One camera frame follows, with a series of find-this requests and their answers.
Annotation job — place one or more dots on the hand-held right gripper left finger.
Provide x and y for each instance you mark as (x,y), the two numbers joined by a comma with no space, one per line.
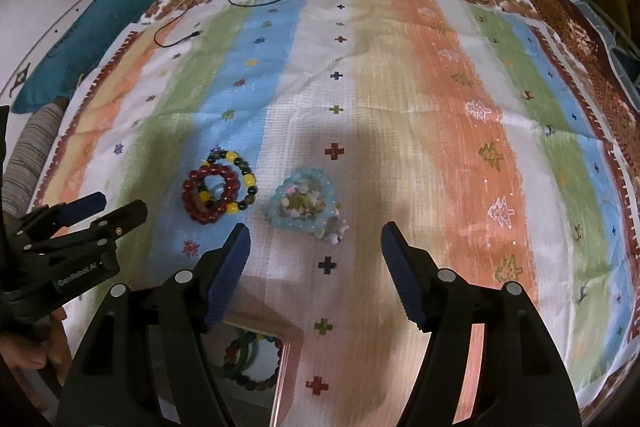
(230,272)

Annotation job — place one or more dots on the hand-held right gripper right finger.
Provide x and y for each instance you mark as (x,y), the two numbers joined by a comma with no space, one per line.
(402,272)

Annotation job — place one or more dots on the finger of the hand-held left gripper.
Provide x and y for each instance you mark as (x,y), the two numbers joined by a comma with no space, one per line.
(85,207)
(127,217)

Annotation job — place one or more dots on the metal tin box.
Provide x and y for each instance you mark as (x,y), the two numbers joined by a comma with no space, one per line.
(286,372)

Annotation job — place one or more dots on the person's left hand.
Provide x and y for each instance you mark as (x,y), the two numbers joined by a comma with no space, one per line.
(25,352)

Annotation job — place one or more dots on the grey striped pillow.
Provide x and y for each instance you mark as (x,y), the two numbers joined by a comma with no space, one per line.
(30,147)

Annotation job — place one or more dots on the teal pillow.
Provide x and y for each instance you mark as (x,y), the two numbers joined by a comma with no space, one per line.
(75,47)

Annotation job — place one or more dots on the colourful striped mat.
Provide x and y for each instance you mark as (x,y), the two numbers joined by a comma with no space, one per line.
(380,107)

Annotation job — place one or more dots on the white bed headboard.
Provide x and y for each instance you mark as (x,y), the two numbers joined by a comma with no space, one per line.
(65,14)

